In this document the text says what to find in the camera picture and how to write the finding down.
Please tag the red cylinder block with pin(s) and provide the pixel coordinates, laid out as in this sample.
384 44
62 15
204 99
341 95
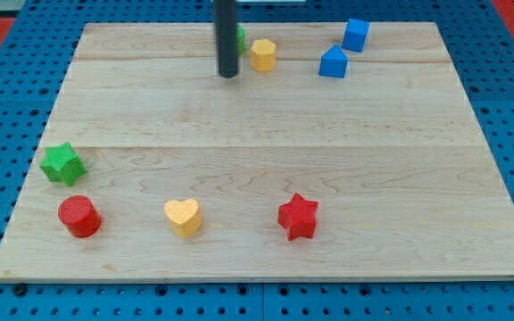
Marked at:
80 216

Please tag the wooden board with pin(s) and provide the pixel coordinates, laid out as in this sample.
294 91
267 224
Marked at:
408 190

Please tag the blue pentagon block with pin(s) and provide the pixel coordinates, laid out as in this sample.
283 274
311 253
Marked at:
333 63

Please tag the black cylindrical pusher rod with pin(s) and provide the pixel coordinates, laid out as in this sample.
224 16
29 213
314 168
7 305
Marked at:
225 36

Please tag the yellow heart block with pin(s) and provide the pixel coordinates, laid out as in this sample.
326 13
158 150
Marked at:
185 217

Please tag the green star block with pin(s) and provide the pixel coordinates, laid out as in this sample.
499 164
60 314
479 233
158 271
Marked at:
62 164

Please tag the yellow hexagon block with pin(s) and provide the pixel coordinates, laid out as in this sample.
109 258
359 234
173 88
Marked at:
263 55

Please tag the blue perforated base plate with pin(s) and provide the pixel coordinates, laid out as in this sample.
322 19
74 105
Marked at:
33 62

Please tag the blue cube block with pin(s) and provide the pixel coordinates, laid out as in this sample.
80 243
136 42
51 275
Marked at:
355 35

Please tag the red star block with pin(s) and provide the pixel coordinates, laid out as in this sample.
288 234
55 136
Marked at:
298 217

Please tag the green circle block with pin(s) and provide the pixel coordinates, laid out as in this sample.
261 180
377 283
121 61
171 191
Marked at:
240 39

